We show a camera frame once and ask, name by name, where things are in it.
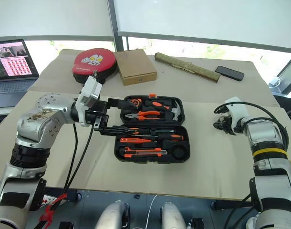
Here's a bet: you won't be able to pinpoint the open laptop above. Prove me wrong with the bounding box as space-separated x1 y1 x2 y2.
0 39 40 108

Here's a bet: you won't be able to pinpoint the black smartphone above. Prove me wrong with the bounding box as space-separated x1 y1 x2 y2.
215 65 245 81

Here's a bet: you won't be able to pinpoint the white floor cable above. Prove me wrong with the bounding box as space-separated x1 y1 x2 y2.
145 194 158 229

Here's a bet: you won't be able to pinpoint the black orange screwdriver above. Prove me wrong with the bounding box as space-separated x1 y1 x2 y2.
131 133 185 143
130 127 177 135

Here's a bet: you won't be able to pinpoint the white charger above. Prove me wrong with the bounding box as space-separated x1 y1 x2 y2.
269 76 281 88

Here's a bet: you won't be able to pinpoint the silver claw hammer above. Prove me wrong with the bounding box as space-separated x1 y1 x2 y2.
170 99 186 122

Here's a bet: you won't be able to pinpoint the brown paper table sheet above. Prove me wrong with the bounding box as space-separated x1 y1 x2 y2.
28 49 281 108

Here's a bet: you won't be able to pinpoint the dark window post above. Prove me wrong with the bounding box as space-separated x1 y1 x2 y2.
113 35 128 52

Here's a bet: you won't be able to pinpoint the silver robot right leg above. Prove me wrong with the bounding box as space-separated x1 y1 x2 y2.
161 201 187 229

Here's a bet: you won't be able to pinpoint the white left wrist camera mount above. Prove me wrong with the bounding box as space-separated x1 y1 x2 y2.
75 71 103 126

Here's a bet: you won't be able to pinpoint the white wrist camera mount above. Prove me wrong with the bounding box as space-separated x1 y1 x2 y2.
223 96 250 133
75 71 103 126

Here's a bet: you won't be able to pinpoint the black tool case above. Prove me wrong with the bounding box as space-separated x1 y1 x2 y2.
114 93 191 165

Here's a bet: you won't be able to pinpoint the red cable tie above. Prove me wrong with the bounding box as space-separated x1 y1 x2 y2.
39 193 69 222

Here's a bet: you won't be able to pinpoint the white power strip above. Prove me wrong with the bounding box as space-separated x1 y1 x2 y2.
42 194 55 206

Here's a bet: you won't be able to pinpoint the black orange utility knife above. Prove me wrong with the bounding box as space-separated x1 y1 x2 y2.
123 147 168 159

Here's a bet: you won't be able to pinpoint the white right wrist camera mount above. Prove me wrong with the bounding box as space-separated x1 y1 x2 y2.
223 96 250 133

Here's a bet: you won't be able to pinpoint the white roller blind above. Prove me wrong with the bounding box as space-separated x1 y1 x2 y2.
112 0 291 54
0 0 115 41

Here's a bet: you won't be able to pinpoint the brown cardboard box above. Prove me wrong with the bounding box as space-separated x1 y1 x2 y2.
114 49 158 86

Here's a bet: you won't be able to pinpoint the silver robot leg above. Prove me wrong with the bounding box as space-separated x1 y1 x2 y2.
161 201 187 229
97 200 131 229

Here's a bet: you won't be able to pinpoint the orange black tape measure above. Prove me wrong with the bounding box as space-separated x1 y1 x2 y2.
128 97 143 110

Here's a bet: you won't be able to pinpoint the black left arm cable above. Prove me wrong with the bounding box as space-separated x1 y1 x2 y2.
64 124 95 191
62 123 78 194

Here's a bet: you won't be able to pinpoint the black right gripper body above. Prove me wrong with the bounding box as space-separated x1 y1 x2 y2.
220 114 236 131

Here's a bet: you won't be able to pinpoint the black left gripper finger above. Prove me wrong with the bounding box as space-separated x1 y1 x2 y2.
97 125 138 136
107 97 138 112

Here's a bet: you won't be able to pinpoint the silver robot left leg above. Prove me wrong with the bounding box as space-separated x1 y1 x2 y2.
97 200 131 229

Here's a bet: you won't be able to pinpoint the orange handled pliers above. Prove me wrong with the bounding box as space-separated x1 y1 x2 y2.
124 110 164 121

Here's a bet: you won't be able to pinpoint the black table base bar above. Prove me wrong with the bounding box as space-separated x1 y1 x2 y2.
44 187 82 203

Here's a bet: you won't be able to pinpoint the red boxing pad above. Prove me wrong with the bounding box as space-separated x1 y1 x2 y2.
72 47 118 84

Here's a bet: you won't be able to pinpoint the orange voltage tester pen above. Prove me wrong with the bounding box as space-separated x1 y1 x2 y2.
120 137 153 144

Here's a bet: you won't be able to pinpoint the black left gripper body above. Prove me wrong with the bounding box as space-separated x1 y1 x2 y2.
84 98 111 132

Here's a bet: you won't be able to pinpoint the rolled bamboo scroll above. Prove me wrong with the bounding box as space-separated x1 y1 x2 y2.
154 52 221 83

